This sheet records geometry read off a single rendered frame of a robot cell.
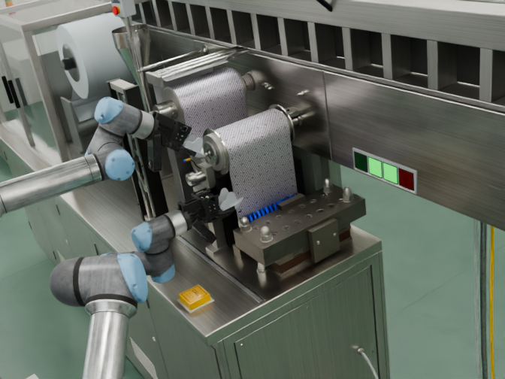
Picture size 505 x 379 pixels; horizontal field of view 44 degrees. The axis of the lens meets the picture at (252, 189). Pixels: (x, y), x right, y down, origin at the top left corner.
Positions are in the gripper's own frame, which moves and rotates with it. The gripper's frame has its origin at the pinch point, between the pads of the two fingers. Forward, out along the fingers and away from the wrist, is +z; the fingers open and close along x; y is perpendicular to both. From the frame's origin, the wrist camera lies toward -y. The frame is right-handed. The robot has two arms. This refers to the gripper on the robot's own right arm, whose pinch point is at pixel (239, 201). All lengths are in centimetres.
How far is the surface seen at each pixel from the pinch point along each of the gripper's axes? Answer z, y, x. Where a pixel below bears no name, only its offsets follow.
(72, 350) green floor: -45, -109, 117
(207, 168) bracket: -4.9, 11.2, 7.1
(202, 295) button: -24.1, -16.6, -12.3
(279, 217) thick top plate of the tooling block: 8.8, -6.7, -8.1
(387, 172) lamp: 29.7, 9.2, -34.8
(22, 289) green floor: -49, -109, 193
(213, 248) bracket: -7.8, -17.9, 9.2
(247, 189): 3.6, 2.9, -0.3
